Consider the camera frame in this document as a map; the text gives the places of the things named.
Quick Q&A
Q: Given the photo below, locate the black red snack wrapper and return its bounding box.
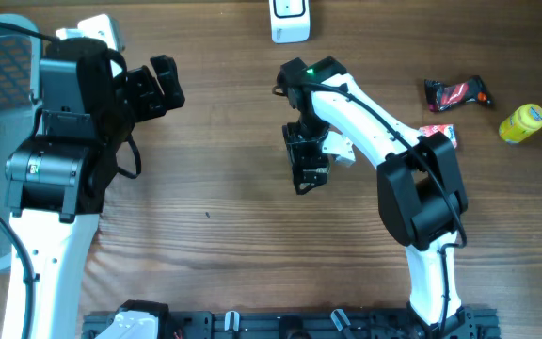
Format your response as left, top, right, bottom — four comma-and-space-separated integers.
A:
424, 75, 493, 112

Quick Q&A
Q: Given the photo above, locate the red white small carton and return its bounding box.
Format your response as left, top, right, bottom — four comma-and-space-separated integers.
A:
419, 124, 458, 149

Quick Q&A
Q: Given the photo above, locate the yellow lidded small bottle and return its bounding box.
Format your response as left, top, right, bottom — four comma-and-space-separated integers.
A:
499, 104, 542, 144

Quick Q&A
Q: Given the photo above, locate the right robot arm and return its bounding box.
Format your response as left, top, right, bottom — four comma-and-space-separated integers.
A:
273, 56, 468, 338

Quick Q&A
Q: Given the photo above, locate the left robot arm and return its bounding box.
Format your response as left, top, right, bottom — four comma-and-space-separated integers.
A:
2, 38, 185, 338

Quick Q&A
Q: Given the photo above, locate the white barcode scanner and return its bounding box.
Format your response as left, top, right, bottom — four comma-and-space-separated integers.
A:
269, 0, 311, 44

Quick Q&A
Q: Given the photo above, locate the left black camera cable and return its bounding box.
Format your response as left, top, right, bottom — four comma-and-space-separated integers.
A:
0, 18, 60, 339

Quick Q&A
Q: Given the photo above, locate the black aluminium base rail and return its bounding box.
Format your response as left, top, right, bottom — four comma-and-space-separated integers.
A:
81, 307, 502, 339

